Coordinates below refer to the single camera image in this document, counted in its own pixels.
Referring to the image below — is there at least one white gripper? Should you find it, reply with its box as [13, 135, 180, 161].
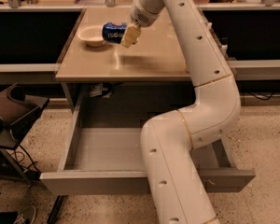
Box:
[120, 0, 161, 48]

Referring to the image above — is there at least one blue pepsi can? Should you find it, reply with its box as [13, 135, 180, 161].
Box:
[102, 22, 127, 44]

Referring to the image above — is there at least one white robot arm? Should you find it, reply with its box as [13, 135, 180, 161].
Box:
[121, 0, 241, 224]

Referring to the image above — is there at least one open grey top drawer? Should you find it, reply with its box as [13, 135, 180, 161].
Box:
[39, 91, 257, 196]

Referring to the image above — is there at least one white bowl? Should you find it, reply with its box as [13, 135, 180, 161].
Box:
[77, 25, 105, 48]

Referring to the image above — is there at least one white tag under table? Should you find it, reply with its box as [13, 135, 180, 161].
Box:
[89, 83, 103, 97]

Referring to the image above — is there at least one dark chair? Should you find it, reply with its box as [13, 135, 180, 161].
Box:
[0, 84, 49, 183]

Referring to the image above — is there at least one grey sneaker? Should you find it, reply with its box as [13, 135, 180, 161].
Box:
[13, 205, 36, 224]

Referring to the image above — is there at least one black floor cable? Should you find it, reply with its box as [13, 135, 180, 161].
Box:
[8, 143, 41, 175]

